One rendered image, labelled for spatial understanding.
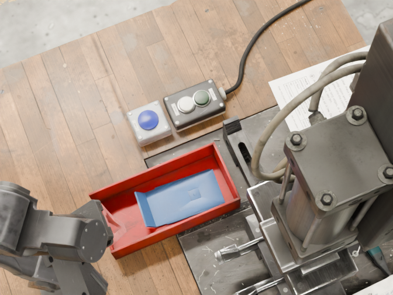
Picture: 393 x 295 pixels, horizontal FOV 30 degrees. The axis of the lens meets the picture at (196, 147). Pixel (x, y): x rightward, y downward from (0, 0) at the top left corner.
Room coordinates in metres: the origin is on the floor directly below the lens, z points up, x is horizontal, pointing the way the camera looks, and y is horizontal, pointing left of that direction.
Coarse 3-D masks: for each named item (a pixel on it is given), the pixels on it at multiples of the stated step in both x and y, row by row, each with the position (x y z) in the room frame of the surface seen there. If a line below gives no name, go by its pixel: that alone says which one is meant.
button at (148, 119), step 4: (144, 112) 0.55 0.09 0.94; (148, 112) 0.55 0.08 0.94; (152, 112) 0.55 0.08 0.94; (140, 116) 0.54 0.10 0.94; (144, 116) 0.54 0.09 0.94; (148, 116) 0.54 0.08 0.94; (152, 116) 0.54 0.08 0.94; (156, 116) 0.54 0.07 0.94; (140, 120) 0.54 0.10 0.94; (144, 120) 0.54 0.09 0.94; (148, 120) 0.54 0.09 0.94; (152, 120) 0.53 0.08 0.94; (156, 120) 0.53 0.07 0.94; (140, 124) 0.53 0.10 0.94; (144, 124) 0.53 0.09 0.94; (148, 124) 0.53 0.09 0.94; (152, 124) 0.53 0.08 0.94; (156, 124) 0.53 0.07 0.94; (144, 128) 0.52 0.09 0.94; (148, 128) 0.52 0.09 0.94; (152, 128) 0.52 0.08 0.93
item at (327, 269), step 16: (256, 192) 0.31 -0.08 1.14; (272, 192) 0.31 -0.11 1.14; (256, 208) 0.29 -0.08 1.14; (272, 224) 0.25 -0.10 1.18; (272, 240) 0.23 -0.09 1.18; (288, 256) 0.20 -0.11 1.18; (320, 256) 0.19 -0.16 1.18; (336, 256) 0.20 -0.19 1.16; (288, 272) 0.18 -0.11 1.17; (304, 272) 0.18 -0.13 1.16; (320, 272) 0.18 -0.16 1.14; (336, 272) 0.18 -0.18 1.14; (352, 272) 0.17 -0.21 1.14; (304, 288) 0.16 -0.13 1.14; (320, 288) 0.16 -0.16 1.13
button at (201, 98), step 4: (196, 92) 0.58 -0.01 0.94; (200, 92) 0.58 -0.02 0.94; (204, 92) 0.58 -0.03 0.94; (196, 96) 0.57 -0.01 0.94; (200, 96) 0.57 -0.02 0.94; (204, 96) 0.57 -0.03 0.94; (208, 96) 0.57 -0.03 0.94; (196, 100) 0.56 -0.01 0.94; (200, 100) 0.56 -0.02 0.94; (204, 100) 0.56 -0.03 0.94; (208, 100) 0.56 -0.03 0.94; (200, 104) 0.56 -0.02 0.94; (204, 104) 0.56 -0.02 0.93
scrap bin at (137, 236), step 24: (168, 168) 0.44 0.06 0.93; (192, 168) 0.44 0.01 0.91; (216, 168) 0.43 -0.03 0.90; (96, 192) 0.40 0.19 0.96; (120, 192) 0.41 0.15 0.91; (144, 192) 0.40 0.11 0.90; (120, 216) 0.36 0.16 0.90; (192, 216) 0.35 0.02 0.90; (216, 216) 0.34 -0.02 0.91; (120, 240) 0.32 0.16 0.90; (144, 240) 0.30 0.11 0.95
